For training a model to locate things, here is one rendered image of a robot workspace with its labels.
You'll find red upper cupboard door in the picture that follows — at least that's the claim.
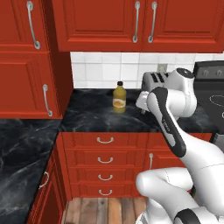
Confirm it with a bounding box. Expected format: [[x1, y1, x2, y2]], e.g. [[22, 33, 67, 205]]
[[142, 0, 224, 54], [52, 0, 144, 53]]

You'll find red tall cupboard door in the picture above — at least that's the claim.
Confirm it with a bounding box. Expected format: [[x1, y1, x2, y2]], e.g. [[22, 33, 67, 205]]
[[0, 0, 49, 53], [0, 52, 63, 120]]

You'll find black stove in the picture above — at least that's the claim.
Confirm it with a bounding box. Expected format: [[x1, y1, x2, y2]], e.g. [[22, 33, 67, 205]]
[[192, 59, 224, 144]]

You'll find silver drawer handle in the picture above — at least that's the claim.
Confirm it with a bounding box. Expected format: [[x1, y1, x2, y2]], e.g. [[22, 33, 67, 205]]
[[97, 173, 114, 182], [98, 189, 114, 197], [96, 136, 115, 144], [96, 157, 115, 165]]

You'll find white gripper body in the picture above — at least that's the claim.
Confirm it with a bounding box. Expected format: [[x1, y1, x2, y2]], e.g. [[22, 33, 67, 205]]
[[135, 90, 152, 114]]

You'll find silver cupboard handle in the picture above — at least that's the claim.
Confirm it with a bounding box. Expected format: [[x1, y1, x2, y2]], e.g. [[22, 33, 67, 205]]
[[25, 0, 41, 51], [148, 152, 154, 171], [38, 171, 51, 190], [42, 84, 54, 118], [132, 0, 141, 44], [147, 1, 158, 44]]

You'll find red drawer front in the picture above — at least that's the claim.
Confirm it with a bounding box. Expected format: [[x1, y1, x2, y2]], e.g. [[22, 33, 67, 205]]
[[61, 132, 147, 151], [66, 166, 144, 185], [64, 148, 146, 168], [69, 183, 142, 199]]

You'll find yellow juice bottle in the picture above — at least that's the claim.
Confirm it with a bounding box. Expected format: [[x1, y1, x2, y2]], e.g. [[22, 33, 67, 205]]
[[112, 80, 128, 114]]

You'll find grey wall outlet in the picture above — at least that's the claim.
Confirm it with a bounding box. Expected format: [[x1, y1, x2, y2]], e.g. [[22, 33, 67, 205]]
[[157, 63, 169, 74]]

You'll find silver toaster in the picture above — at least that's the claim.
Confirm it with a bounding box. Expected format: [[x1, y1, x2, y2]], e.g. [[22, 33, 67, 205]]
[[141, 71, 177, 94]]

